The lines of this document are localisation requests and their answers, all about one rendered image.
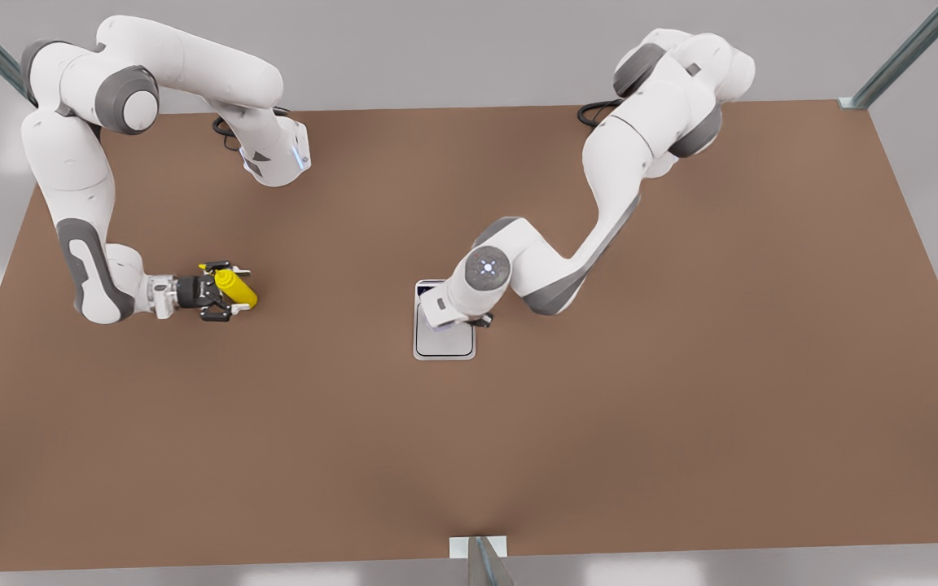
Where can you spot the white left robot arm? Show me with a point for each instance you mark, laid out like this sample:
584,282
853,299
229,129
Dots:
632,155

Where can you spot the silver digital kitchen scale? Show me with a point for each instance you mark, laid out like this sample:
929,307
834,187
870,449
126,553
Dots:
444,342

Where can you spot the yellow sauce bottle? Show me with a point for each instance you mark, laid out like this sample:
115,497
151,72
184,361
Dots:
236,288

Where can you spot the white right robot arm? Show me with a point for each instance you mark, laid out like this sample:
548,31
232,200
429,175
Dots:
70,179

